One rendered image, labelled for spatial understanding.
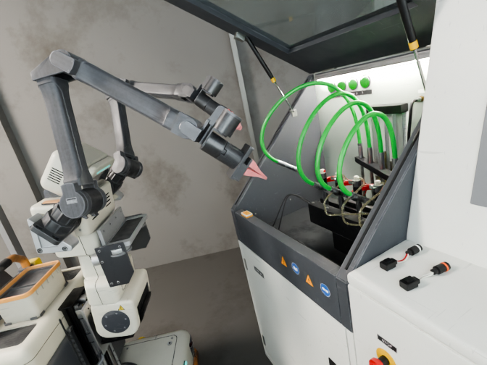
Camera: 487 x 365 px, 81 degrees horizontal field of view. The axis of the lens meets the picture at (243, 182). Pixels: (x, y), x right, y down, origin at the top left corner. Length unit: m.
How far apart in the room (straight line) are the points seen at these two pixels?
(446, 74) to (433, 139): 0.15
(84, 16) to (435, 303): 2.74
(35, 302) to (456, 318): 1.28
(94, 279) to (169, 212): 1.65
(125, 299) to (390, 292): 0.91
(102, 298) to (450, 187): 1.15
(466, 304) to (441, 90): 0.46
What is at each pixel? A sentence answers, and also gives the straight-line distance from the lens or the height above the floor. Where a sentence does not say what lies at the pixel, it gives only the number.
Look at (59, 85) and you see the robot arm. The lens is 0.98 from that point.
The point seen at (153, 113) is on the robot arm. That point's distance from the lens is 0.81.
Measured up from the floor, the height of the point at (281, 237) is 0.95.
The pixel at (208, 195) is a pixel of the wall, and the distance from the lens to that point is 2.72.
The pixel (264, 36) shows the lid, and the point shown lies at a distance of 1.31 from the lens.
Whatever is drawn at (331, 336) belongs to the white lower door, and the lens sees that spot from 1.00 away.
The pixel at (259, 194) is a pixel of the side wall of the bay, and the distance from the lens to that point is 1.33.
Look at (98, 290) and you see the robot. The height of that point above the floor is 0.87.
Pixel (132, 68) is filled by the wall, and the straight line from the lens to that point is 2.67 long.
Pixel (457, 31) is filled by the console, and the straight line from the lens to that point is 0.85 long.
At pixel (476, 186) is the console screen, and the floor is 1.15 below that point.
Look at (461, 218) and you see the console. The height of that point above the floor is 1.07.
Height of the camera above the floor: 1.44
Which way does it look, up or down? 17 degrees down
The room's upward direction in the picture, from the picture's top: 12 degrees counter-clockwise
